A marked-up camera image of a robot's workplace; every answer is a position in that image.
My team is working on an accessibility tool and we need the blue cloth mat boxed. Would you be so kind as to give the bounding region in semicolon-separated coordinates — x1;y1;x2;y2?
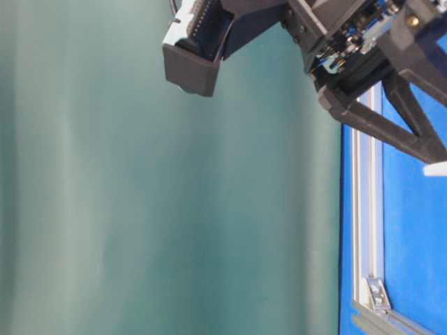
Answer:
339;85;446;334

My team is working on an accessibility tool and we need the black near wrist camera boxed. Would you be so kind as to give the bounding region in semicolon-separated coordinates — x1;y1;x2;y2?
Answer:
162;0;233;97

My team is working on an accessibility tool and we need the steel corner bracket lower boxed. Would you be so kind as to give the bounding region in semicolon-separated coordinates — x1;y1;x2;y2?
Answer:
365;278;391;311

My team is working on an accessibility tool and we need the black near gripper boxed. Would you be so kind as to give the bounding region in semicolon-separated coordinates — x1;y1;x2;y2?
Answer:
223;0;447;165

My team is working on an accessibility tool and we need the aluminium extrusion frame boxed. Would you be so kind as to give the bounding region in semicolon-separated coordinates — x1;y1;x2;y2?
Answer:
350;85;430;335

